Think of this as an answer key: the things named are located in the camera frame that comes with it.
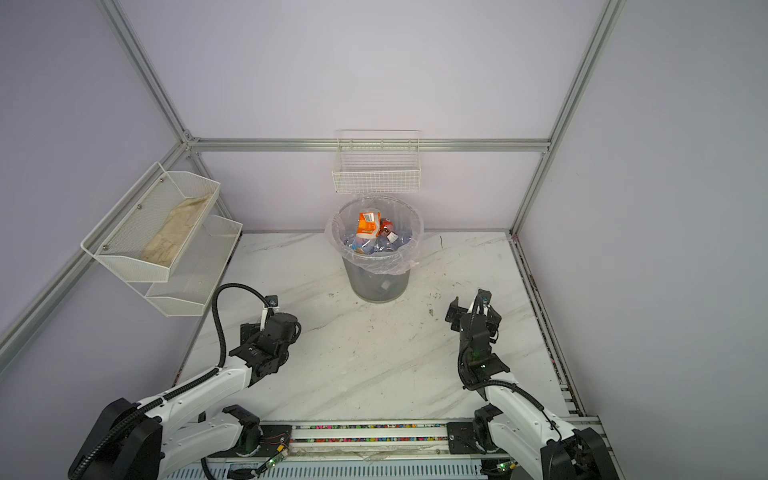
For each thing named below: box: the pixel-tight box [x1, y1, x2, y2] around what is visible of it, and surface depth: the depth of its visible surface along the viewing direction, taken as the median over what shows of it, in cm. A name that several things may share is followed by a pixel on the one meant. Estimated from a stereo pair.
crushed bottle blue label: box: [351, 236, 412, 255], surface depth 87 cm
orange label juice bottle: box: [356, 208, 382, 239], surface depth 84 cm
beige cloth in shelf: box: [141, 193, 213, 268], surface depth 80 cm
